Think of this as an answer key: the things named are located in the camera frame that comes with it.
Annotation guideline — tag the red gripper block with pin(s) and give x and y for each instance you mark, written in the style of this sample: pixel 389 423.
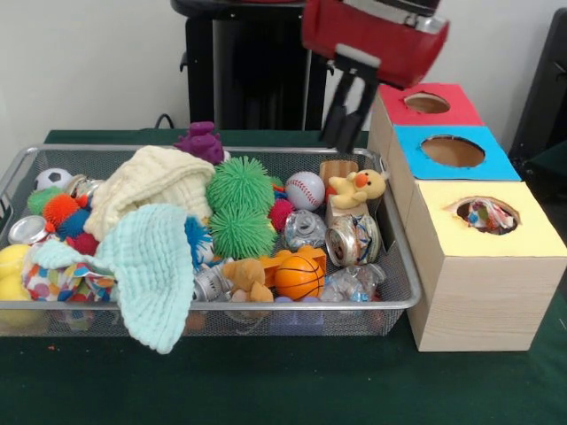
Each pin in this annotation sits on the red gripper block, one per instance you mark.
pixel 376 40

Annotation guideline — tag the white cloth small colourful shapes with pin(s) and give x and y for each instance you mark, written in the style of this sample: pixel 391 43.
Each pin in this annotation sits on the white cloth small colourful shapes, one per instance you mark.
pixel 485 217

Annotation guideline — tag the mint waffle cloth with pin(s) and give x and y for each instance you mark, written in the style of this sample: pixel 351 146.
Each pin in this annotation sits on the mint waffle cloth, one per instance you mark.
pixel 150 265

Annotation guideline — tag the white cloth round dots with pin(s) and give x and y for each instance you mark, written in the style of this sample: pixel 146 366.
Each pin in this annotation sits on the white cloth round dots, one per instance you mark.
pixel 57 281

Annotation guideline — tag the shallow clear mesh bin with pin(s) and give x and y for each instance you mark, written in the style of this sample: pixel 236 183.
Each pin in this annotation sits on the shallow clear mesh bin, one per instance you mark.
pixel 390 319

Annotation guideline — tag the wooden box three holes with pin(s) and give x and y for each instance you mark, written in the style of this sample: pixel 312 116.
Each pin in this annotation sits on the wooden box three holes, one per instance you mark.
pixel 483 301

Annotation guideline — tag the yellow plush duck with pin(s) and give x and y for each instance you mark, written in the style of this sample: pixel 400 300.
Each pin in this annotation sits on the yellow plush duck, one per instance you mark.
pixel 359 186

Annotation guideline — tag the white toy baseball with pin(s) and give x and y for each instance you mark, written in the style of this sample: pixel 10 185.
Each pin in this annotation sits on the white toy baseball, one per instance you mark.
pixel 305 190

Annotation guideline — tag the open tin can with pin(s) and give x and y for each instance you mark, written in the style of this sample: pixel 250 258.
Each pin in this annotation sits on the open tin can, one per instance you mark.
pixel 354 241

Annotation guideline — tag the green spiky rubber ball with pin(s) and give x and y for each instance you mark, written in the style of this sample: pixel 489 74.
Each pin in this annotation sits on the green spiky rubber ball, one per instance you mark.
pixel 241 186

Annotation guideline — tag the purple rubber toy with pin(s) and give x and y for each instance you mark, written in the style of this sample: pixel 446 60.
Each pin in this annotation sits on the purple rubber toy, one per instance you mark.
pixel 204 141

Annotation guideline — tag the orange toy basketball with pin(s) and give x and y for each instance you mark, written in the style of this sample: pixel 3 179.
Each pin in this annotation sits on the orange toy basketball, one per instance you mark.
pixel 299 276

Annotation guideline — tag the black stand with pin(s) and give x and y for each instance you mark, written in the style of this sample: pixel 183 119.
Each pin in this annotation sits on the black stand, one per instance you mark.
pixel 545 88

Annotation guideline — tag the dark green table cloth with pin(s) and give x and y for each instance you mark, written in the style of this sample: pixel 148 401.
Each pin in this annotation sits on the dark green table cloth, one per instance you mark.
pixel 549 157
pixel 266 389

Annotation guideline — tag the cream waffle cloth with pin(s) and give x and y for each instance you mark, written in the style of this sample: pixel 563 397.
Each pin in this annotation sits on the cream waffle cloth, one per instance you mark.
pixel 146 186

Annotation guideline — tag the small soccer ball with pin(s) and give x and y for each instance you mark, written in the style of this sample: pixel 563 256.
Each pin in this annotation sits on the small soccer ball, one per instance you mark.
pixel 53 178

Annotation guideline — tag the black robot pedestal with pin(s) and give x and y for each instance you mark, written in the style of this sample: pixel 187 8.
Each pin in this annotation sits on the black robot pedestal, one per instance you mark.
pixel 257 66

